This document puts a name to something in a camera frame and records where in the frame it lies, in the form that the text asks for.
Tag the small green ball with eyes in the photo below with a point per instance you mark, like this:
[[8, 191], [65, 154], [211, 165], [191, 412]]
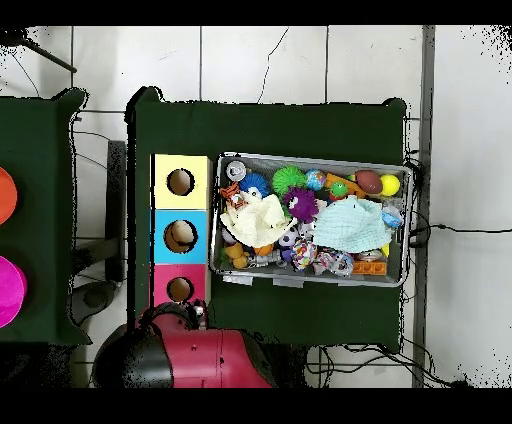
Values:
[[339, 190]]

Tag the clear mesh bin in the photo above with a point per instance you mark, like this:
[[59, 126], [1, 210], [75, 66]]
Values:
[[312, 278]]

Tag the pale yellow cloth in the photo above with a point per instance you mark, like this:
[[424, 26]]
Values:
[[254, 220]]

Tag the purple spiky ball with eyes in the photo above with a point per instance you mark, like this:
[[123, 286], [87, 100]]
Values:
[[302, 204]]

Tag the yellow ball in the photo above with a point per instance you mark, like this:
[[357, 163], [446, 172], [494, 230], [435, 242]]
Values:
[[390, 185]]

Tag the dark green side table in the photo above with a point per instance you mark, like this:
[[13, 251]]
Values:
[[44, 160]]

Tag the silver drink can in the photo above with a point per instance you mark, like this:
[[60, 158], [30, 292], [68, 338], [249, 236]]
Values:
[[236, 170]]

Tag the orange disc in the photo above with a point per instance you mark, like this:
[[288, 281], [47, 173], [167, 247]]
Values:
[[5, 196]]

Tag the blue spiky ball with eyes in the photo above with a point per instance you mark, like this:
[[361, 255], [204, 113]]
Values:
[[254, 185]]

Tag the brown toy football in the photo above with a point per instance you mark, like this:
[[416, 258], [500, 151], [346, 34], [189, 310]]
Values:
[[369, 181]]

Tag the black tripod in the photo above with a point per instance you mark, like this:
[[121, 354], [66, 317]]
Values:
[[12, 36]]

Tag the pink disc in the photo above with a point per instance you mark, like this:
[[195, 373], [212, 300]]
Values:
[[10, 292]]

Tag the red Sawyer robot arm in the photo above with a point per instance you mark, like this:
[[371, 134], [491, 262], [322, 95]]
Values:
[[208, 356]]

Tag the large green spiky ball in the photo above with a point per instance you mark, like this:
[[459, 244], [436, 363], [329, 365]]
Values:
[[289, 179]]

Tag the dark green table cloth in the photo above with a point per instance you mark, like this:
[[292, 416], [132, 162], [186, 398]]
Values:
[[264, 128]]

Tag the mint green cloth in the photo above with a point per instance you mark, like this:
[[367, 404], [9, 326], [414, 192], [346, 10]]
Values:
[[352, 226]]

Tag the small globe print ball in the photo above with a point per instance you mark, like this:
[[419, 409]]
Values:
[[316, 179]]

